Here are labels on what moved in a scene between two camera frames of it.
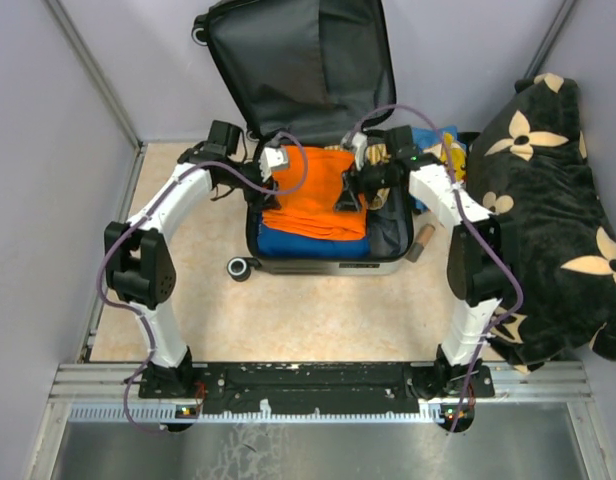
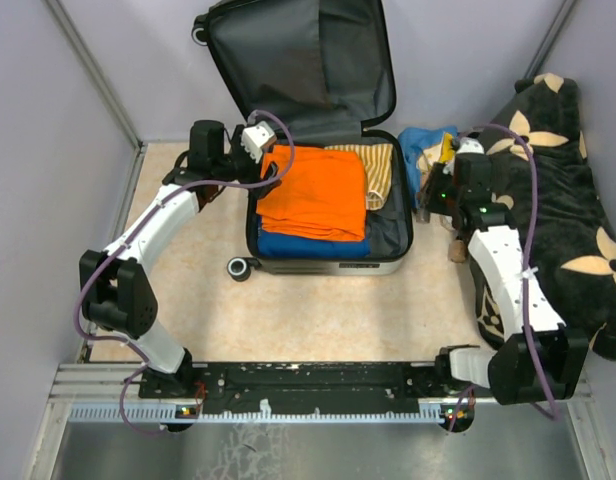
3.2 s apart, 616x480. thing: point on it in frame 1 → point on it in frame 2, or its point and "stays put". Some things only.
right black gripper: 346,201 → 437,175
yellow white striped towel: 375,153 stays put
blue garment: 287,243 stays put
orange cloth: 307,192 stays put
